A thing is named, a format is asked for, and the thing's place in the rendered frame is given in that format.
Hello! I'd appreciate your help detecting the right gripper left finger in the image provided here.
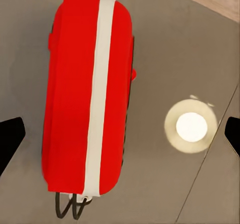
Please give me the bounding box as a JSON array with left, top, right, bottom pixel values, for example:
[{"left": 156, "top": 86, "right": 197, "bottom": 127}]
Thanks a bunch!
[{"left": 0, "top": 117, "right": 26, "bottom": 176}]

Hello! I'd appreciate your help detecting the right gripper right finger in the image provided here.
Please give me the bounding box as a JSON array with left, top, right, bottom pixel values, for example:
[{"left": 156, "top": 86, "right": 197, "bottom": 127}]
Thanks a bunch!
[{"left": 224, "top": 116, "right": 240, "bottom": 156}]

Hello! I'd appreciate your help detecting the radio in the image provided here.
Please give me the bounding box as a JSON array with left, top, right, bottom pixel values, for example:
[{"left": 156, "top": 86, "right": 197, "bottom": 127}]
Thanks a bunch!
[{"left": 41, "top": 0, "right": 137, "bottom": 220}]

